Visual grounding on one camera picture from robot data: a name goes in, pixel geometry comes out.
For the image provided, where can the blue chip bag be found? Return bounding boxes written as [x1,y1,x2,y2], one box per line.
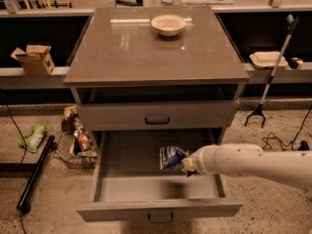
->
[160,146,190,170]

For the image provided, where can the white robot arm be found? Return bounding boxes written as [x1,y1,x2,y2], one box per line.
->
[182,143,312,191]

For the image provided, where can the closed grey top drawer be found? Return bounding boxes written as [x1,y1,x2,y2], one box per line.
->
[77,101,238,131]

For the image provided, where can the open grey middle drawer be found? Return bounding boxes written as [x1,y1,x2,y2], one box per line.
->
[78,129,242,223]

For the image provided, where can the grey drawer cabinet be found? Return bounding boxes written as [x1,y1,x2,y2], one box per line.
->
[62,6,251,223]

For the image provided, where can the white takeout container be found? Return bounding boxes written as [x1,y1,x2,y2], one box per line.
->
[250,51,280,69]

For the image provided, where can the white ceramic bowl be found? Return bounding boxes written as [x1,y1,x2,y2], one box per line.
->
[150,15,186,37]

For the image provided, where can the yellow tape measure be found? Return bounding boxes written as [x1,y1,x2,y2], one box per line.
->
[290,58,303,69]

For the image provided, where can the black metal floor bar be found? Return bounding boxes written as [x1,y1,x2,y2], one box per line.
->
[17,136,56,214]

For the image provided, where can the grabber reacher tool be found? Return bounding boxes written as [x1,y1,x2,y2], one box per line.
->
[244,14,298,127]

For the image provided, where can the cardboard box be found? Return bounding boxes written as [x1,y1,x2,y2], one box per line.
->
[11,45,55,77]

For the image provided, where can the black power adapter cable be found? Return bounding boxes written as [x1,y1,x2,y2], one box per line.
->
[261,104,312,152]

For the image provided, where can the wire basket with items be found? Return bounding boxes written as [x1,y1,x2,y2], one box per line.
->
[55,105,97,170]

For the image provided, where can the black cable on floor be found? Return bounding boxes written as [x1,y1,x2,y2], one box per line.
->
[0,88,30,234]

